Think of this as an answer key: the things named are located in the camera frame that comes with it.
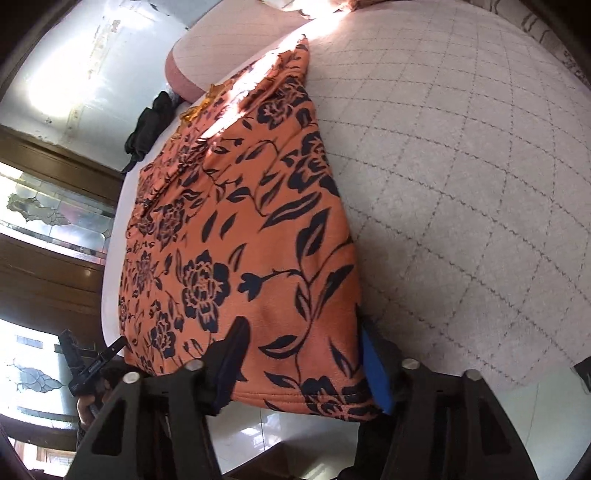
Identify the person's left hand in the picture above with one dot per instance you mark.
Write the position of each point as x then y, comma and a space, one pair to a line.
87, 410

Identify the pink padded headboard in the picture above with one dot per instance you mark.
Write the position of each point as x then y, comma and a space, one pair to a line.
221, 50

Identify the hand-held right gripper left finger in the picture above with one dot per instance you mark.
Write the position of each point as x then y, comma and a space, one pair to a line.
232, 355

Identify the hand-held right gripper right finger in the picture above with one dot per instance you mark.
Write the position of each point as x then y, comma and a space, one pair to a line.
381, 374

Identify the cream floral blanket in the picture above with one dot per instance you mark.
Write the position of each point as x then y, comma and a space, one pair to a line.
549, 32

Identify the pink quilted bed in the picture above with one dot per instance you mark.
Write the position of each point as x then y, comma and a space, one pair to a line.
461, 184

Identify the stained glass wooden door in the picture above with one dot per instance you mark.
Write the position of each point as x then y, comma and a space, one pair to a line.
55, 217

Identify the black clothing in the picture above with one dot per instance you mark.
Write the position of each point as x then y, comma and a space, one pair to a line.
148, 124

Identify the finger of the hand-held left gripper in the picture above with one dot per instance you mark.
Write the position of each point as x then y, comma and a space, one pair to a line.
114, 348

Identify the orange floral garment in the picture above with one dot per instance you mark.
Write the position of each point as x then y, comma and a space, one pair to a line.
258, 258

